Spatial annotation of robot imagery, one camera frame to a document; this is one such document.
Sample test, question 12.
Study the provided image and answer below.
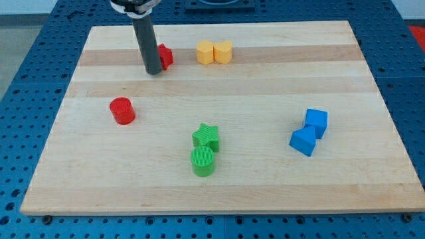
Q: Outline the blue cube block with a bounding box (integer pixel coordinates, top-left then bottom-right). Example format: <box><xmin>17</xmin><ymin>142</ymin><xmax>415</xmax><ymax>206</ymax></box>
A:
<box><xmin>303</xmin><ymin>108</ymin><xmax>328</xmax><ymax>139</ymax></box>

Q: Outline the green cylinder block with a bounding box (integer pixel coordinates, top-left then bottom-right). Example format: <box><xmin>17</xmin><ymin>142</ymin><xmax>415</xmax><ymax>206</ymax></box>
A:
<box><xmin>191</xmin><ymin>146</ymin><xmax>215</xmax><ymax>177</ymax></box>

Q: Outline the dark blue base plate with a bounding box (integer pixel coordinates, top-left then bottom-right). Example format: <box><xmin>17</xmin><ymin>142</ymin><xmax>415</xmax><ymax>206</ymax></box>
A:
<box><xmin>184</xmin><ymin>0</ymin><xmax>256</xmax><ymax>13</ymax></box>

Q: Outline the green star block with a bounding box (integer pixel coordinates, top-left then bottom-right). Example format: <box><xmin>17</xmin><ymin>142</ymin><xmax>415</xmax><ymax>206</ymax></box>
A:
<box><xmin>192</xmin><ymin>123</ymin><xmax>220</xmax><ymax>153</ymax></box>

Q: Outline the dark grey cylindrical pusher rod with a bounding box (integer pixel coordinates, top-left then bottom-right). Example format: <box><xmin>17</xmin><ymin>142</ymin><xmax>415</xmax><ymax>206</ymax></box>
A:
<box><xmin>132</xmin><ymin>15</ymin><xmax>163</xmax><ymax>75</ymax></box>

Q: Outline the blue triangle block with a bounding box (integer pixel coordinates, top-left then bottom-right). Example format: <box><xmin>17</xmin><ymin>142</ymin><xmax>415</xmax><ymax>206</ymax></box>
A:
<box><xmin>289</xmin><ymin>126</ymin><xmax>316</xmax><ymax>157</ymax></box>

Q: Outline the red star block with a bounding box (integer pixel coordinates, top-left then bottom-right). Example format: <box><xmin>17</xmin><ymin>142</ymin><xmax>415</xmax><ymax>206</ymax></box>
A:
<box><xmin>158</xmin><ymin>44</ymin><xmax>174</xmax><ymax>70</ymax></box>

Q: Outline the yellow hexagon block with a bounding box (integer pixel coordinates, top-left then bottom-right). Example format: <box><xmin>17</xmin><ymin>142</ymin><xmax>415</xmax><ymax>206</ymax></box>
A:
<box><xmin>197</xmin><ymin>40</ymin><xmax>214</xmax><ymax>64</ymax></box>

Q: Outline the black white robot end mount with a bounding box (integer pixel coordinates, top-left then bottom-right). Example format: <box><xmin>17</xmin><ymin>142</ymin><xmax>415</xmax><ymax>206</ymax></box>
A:
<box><xmin>110</xmin><ymin>0</ymin><xmax>161</xmax><ymax>19</ymax></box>

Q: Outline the yellow heart block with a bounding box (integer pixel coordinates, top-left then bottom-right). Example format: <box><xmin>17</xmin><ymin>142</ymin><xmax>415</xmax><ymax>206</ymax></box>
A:
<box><xmin>213</xmin><ymin>40</ymin><xmax>233</xmax><ymax>64</ymax></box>

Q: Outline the red cylinder block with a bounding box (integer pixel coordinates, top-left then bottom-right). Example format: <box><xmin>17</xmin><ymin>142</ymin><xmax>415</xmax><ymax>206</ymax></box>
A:
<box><xmin>109</xmin><ymin>97</ymin><xmax>135</xmax><ymax>125</ymax></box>

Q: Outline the light wooden board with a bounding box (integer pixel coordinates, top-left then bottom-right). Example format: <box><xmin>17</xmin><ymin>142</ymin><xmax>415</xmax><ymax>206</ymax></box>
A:
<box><xmin>21</xmin><ymin>21</ymin><xmax>424</xmax><ymax>216</ymax></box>

